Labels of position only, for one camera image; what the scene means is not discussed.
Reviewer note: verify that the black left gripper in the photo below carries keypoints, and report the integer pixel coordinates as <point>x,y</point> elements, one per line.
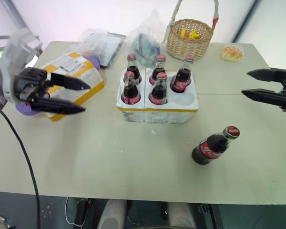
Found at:
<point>31,82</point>

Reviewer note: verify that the glass cola bottle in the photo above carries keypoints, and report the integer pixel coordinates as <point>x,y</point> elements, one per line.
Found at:
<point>208,150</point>
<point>158,91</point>
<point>181,80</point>
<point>158,69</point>
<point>133,68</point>
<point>130,91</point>

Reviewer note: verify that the white foam crate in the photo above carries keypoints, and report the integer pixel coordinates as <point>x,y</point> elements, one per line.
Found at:
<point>181,109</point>

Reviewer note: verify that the yellow white packet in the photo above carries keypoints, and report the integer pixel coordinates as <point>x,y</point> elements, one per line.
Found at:
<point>90,76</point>

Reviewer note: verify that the purple round disc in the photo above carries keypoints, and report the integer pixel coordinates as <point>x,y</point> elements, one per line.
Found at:
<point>22,110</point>
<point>94,62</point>

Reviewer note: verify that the bread in clear container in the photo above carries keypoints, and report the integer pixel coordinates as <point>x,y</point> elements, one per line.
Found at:
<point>231,53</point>

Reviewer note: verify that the clear bag with dark pack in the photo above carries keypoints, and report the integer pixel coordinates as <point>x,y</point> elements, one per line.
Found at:
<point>102,45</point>

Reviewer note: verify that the yellow toys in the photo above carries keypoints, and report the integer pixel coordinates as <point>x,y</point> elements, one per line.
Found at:
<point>193,34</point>

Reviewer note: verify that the clear bag with blue item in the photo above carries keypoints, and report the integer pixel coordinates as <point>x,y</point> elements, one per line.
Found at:
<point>146,40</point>

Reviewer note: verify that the white rounded robot leg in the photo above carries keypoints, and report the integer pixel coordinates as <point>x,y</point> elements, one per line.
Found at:
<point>113,214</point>
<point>181,215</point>

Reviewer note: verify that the black table bracket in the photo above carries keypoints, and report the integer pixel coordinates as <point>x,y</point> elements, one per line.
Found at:
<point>206,214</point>
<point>82,212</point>

